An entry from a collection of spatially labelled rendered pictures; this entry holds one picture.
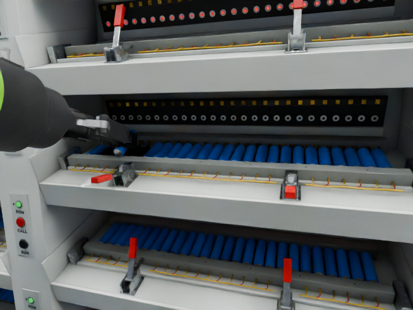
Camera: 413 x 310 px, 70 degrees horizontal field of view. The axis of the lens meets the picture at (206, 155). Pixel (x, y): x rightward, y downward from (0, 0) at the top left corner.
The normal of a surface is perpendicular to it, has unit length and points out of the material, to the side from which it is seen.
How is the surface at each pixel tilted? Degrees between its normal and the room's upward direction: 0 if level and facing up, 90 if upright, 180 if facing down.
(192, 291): 16
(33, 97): 79
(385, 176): 106
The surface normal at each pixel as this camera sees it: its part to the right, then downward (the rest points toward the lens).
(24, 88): 0.93, -0.29
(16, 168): -0.29, 0.17
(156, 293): -0.09, -0.90
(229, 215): -0.27, 0.43
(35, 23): 0.96, 0.04
